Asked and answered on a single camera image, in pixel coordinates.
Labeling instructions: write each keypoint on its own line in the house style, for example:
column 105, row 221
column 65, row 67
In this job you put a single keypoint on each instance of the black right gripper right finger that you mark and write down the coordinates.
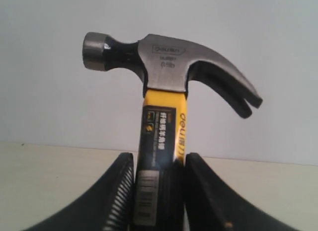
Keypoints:
column 244, row 195

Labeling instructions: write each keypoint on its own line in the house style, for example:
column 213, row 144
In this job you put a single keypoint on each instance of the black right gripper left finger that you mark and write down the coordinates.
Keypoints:
column 105, row 206

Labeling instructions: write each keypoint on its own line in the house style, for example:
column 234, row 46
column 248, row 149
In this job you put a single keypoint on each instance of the yellow black claw hammer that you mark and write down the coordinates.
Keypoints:
column 166, row 65

